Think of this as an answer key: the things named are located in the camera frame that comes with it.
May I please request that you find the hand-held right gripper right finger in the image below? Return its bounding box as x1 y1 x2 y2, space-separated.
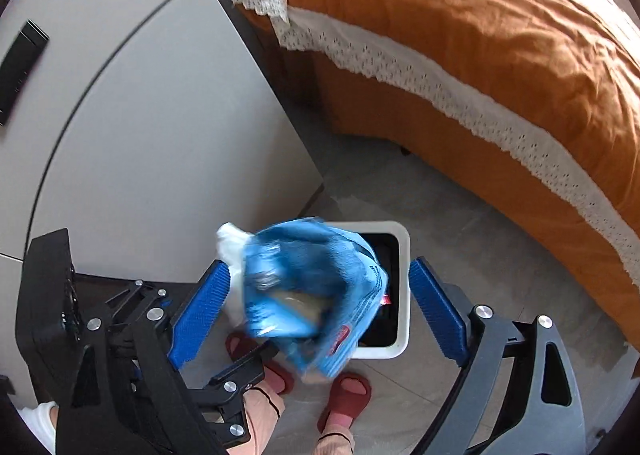
409 257 587 455

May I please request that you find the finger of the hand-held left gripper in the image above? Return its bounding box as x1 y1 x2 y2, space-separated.
74 274 201 317
190 344 281 444

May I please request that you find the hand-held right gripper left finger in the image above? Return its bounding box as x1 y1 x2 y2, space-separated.
54 260 232 455

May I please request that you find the white square trash bin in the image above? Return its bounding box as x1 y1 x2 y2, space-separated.
320 220 412 361

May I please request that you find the white plastic bag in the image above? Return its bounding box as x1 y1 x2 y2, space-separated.
215 222 257 329

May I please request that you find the blue snack packet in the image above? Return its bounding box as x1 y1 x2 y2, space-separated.
242 217 390 379

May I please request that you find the person's left forearm white sleeve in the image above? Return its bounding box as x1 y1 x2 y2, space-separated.
19 401 59 454

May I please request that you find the red slipper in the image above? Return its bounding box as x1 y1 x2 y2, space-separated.
317 372 373 434
225 332 296 396

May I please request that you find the person's left leg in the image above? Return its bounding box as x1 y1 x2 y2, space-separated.
242 377 286 450

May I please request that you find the person's leg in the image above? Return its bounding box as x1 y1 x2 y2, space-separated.
312 412 356 455
242 377 286 450

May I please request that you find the person's right leg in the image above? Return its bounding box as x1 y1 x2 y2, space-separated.
312 412 356 455

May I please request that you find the white nightstand with brown top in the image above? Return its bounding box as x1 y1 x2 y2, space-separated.
0 0 327 388

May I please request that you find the white lace bed skirt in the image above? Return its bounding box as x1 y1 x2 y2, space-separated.
227 0 640 277

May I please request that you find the orange bedspread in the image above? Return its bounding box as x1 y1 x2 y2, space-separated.
218 0 640 362

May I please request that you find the black drawer handle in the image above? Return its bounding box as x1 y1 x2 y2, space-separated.
0 20 51 126

